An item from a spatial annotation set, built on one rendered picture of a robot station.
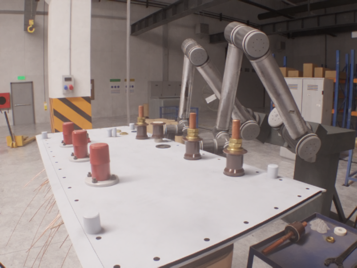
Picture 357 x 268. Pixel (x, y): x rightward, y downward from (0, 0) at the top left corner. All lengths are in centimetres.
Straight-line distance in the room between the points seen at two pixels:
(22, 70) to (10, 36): 184
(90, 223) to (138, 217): 14
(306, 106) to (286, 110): 415
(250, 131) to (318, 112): 345
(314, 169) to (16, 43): 1379
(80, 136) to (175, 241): 75
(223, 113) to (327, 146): 117
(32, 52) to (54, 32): 828
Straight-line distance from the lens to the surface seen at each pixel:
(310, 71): 962
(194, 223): 65
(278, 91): 160
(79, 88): 619
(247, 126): 236
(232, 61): 167
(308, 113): 582
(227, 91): 173
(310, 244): 155
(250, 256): 141
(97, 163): 89
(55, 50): 617
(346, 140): 285
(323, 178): 306
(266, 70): 151
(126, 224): 66
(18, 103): 1428
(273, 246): 141
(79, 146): 121
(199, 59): 201
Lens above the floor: 169
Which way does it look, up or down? 10 degrees down
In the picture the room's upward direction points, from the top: straight up
